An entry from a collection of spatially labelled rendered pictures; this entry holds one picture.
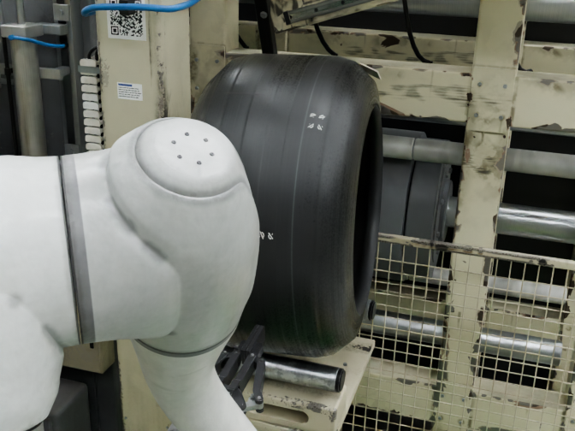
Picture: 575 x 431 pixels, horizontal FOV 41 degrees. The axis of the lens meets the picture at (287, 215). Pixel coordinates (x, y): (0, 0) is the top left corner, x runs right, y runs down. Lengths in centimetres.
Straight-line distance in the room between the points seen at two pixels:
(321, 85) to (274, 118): 10
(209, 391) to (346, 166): 57
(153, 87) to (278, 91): 25
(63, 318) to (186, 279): 8
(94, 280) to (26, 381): 8
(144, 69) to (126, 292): 94
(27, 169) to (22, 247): 6
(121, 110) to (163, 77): 11
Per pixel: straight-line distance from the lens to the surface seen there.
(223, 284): 53
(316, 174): 118
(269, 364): 143
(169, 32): 141
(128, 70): 142
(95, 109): 153
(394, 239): 178
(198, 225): 48
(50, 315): 50
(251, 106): 125
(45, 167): 52
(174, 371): 65
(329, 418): 142
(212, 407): 75
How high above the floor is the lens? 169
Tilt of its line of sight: 22 degrees down
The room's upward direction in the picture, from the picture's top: 2 degrees clockwise
